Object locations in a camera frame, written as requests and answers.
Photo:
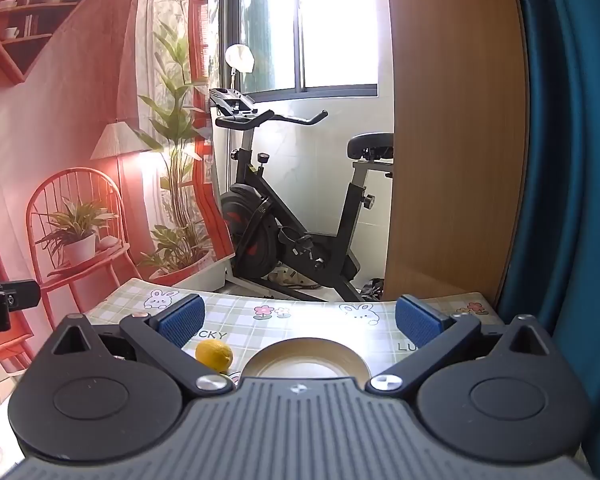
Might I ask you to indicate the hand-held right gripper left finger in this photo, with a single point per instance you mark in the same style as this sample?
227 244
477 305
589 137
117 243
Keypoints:
180 322

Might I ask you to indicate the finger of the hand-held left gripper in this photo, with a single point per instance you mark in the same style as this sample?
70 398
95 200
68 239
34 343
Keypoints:
22 294

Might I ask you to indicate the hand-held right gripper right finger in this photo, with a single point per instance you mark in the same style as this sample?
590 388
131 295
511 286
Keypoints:
417 319

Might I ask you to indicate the yellow lemon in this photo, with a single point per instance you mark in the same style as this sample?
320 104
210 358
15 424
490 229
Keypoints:
214 355

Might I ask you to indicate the beige round plate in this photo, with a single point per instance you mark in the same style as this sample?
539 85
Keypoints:
305 350

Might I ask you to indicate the black bag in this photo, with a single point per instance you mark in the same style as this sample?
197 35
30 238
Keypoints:
374 289

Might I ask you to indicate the green plaid tablecloth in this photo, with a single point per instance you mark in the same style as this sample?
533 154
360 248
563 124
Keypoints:
300 317

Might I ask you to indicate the black exercise bike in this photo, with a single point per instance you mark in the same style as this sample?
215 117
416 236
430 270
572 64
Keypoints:
305 250

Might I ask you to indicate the wooden board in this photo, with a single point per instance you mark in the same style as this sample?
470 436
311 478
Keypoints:
455 135

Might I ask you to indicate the blue curtain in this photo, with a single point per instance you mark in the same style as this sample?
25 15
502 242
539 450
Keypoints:
570 160

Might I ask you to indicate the white round lamp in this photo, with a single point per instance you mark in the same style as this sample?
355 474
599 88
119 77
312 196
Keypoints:
239 57

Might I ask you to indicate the red room wall poster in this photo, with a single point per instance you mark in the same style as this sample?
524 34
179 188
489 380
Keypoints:
55 110

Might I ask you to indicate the window with dark frame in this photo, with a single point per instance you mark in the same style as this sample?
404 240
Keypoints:
330 20

